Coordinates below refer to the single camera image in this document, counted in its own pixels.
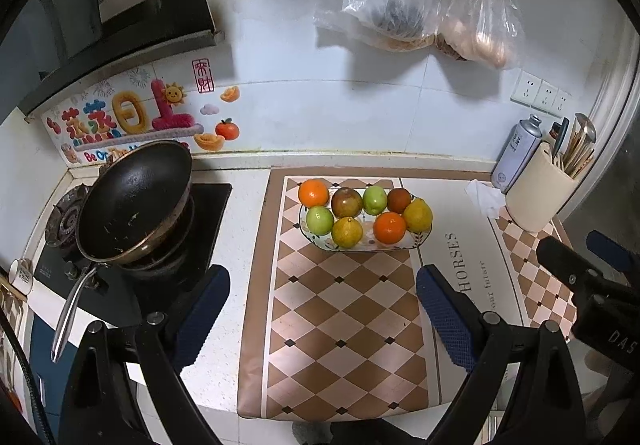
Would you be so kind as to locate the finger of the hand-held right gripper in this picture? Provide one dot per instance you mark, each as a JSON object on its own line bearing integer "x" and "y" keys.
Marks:
{"x": 567, "y": 262}
{"x": 610, "y": 251}

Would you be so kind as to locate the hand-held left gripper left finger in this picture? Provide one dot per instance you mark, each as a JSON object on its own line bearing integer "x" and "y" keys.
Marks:
{"x": 200, "y": 320}

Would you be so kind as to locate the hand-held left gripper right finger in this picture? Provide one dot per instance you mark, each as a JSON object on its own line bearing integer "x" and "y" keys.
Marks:
{"x": 447, "y": 320}

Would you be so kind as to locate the yellow lemon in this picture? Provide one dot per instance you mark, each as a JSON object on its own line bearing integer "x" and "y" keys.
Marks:
{"x": 418, "y": 215}

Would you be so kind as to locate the large orange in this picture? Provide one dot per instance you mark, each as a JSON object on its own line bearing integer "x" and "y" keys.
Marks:
{"x": 389, "y": 228}

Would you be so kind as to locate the patterned oval ceramic plate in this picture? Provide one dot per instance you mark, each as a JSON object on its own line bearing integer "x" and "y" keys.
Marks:
{"x": 367, "y": 245}

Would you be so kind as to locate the dark brown-red round fruit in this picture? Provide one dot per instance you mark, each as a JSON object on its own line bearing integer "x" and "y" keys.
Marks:
{"x": 399, "y": 200}

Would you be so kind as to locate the yellow-green citrus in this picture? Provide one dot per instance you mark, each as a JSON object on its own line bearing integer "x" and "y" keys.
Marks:
{"x": 347, "y": 232}

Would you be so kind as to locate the green apple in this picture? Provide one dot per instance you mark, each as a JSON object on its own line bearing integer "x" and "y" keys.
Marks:
{"x": 374, "y": 199}
{"x": 320, "y": 219}

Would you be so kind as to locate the dark red-green apple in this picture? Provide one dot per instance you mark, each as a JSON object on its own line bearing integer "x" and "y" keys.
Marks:
{"x": 346, "y": 202}

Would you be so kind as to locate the small orange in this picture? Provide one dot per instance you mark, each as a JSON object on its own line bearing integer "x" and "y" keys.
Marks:
{"x": 313, "y": 193}

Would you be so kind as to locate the cream utensil holder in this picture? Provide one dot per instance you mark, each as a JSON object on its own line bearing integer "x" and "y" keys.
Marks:
{"x": 537, "y": 195}

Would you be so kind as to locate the bundle of chopsticks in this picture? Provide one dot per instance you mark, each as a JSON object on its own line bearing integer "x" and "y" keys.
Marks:
{"x": 575, "y": 155}

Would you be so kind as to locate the crumpled white tissue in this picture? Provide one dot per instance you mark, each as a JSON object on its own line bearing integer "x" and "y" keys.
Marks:
{"x": 485, "y": 197}

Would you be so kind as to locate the checkered brown table mat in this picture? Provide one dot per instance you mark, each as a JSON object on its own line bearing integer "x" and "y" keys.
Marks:
{"x": 340, "y": 325}

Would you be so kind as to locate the black glass gas stove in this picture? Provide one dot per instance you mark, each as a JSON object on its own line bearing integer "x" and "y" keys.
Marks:
{"x": 210, "y": 210}

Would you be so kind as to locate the grey gas canister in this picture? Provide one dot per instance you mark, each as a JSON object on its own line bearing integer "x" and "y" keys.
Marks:
{"x": 515, "y": 155}

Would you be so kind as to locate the metal spoon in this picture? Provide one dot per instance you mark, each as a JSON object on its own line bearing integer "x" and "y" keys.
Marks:
{"x": 586, "y": 127}

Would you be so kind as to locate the blue kitchen cabinet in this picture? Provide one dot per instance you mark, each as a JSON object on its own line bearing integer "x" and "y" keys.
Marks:
{"x": 45, "y": 355}

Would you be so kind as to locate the white mug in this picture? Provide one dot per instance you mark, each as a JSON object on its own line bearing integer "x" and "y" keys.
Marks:
{"x": 22, "y": 275}

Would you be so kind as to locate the kitchen storage rack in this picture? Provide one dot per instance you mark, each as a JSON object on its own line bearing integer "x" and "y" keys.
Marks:
{"x": 10, "y": 325}

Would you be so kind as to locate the clear plastic bag pale contents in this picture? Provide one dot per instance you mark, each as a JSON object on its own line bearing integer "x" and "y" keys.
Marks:
{"x": 485, "y": 30}

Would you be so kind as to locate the black range hood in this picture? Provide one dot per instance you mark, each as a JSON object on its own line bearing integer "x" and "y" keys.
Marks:
{"x": 90, "y": 0}

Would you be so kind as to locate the white wall socket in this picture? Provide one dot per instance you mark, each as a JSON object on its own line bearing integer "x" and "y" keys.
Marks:
{"x": 525, "y": 87}
{"x": 563, "y": 103}
{"x": 547, "y": 96}

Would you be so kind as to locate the colourful wall sticker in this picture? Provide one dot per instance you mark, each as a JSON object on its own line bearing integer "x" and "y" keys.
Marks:
{"x": 130, "y": 117}

